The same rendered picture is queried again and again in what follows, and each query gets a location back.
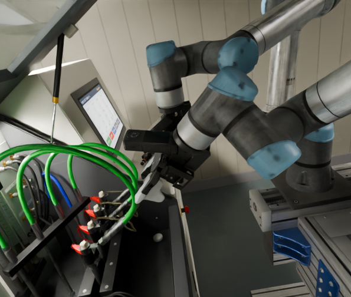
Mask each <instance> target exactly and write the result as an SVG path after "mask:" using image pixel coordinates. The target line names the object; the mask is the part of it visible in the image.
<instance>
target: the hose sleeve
mask: <svg viewBox="0 0 351 297"><path fill-rule="evenodd" d="M125 225H126V224H124V223H123V222H122V220H121V221H120V222H118V223H117V224H116V225H115V226H114V227H113V228H112V229H111V230H110V231H109V232H107V233H106V234H105V235H104V236H103V240H104V241H105V242H108V241H109V240H110V239H111V238H112V237H113V236H114V235H115V234H116V233H117V232H118V231H120V230H121V229H122V228H123V227H124V226H125Z"/></svg>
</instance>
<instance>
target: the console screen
mask: <svg viewBox="0 0 351 297"><path fill-rule="evenodd" d="M70 95H71V97H72V98H73V100H74V101H75V103H76V104H77V106H78V108H79V109H80V111H81V112H82V114H83V116H84V117H85V118H86V120H87V122H88V123H89V125H90V126H91V128H92V129H93V131H94V132H95V134H96V136H97V137H98V139H99V140H100V142H101V143H102V144H104V145H107V146H110V147H112V148H114V149H116V150H118V151H119V150H120V146H121V144H122V141H123V137H124V134H125V132H126V127H125V126H124V124H123V122H122V120H121V118H120V117H119V115H118V113H117V111H116V110H115V108H114V107H113V105H112V103H111V101H110V99H109V98H108V96H107V94H106V92H105V91H104V89H103V87H102V86H101V84H100V82H99V80H98V79H97V77H96V78H94V79H93V80H91V81H90V82H88V83H87V84H85V85H83V86H82V87H80V88H79V89H77V90H75V91H74V92H73V93H71V94H70ZM106 151H107V152H108V153H109V154H111V155H112V156H115V157H116V158H117V156H118V155H116V154H115V153H113V152H111V151H108V150H106Z"/></svg>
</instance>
